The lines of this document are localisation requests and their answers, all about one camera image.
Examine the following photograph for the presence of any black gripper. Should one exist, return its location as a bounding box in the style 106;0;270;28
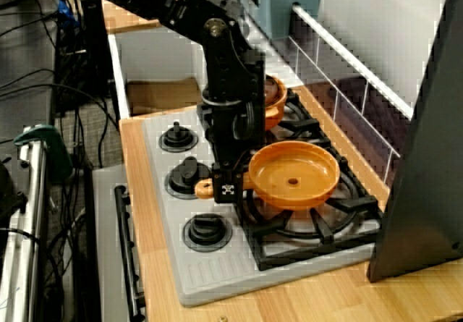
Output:
205;99;267;204

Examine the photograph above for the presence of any orange frying pan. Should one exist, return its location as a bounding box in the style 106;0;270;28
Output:
194;140;341;211

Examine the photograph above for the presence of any black stove knob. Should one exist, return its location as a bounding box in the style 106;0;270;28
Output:
164;155;215;200
182;212;234;253
158;121;199;153

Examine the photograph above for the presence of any orange plastic pot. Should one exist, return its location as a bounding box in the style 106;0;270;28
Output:
263;75;289;132

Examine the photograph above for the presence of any black burner grate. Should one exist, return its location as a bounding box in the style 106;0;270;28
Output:
222;148;384;271
196;88;332;169

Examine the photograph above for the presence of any grey stove top plate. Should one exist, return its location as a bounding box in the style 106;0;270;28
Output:
142;93;381;308

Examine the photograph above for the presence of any wooden kitchen countertop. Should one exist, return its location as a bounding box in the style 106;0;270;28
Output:
118;85;463;322

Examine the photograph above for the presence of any dark tile backsplash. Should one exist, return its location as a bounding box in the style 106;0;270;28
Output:
289;2;415;192

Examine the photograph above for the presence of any toy oven front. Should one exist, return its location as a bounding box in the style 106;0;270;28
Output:
92;164;145;322

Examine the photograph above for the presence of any white sink basin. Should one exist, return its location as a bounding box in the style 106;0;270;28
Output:
107;13;303;121

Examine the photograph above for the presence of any green clamp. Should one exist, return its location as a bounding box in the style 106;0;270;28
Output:
13;124;75;184

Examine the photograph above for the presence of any teal box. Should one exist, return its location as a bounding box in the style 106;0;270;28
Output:
252;0;326;41

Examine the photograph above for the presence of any black computer tower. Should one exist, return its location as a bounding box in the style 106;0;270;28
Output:
80;0;113;98

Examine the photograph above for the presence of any black device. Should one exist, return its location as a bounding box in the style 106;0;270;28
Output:
0;158;28;225

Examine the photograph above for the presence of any blue plastic object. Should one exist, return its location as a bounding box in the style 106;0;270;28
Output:
57;0;79;26

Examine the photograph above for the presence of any black oven door handle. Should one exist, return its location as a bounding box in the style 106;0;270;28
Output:
114;185;145;319

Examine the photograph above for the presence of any black cable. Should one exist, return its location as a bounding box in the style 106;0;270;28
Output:
0;82;111;167
0;67;55;84
0;227;62;322

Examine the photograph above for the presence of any aluminium frame rail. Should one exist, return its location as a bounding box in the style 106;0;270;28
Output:
0;128;50;322

